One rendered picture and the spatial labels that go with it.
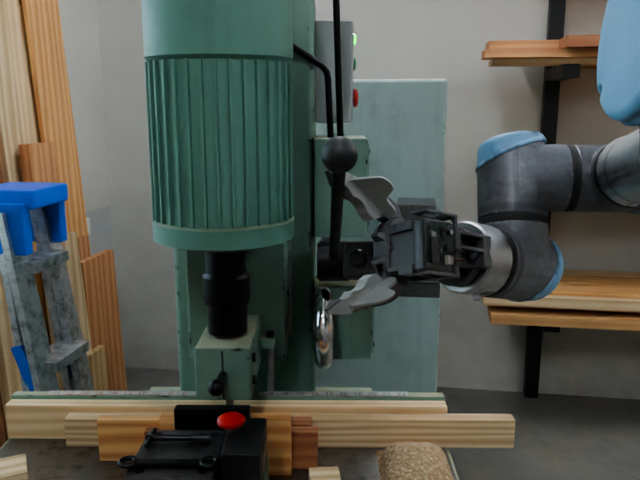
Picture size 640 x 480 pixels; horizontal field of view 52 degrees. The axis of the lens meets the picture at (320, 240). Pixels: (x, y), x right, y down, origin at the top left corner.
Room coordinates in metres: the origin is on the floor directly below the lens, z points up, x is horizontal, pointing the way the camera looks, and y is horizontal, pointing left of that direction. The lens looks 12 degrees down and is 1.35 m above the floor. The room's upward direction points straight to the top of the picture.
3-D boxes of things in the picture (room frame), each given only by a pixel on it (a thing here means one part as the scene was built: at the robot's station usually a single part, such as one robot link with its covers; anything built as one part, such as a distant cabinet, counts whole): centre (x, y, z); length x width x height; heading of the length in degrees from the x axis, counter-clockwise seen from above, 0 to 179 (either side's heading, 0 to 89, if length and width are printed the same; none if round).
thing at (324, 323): (0.95, -0.01, 1.02); 0.12 x 0.03 x 0.12; 0
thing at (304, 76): (1.11, 0.12, 1.16); 0.22 x 0.22 x 0.72; 0
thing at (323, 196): (1.03, -0.03, 1.22); 0.09 x 0.08 x 0.15; 0
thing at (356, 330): (1.00, -0.04, 1.02); 0.09 x 0.07 x 0.12; 90
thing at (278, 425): (0.75, 0.12, 0.94); 0.16 x 0.02 x 0.08; 90
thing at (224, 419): (0.65, 0.09, 1.02); 0.03 x 0.03 x 0.01
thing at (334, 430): (0.82, 0.04, 0.92); 0.60 x 0.02 x 0.04; 90
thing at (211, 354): (0.84, 0.12, 1.01); 0.14 x 0.07 x 0.09; 0
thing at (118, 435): (0.78, 0.16, 0.93); 0.24 x 0.01 x 0.06; 90
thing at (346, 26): (1.14, -0.02, 1.40); 0.10 x 0.06 x 0.16; 0
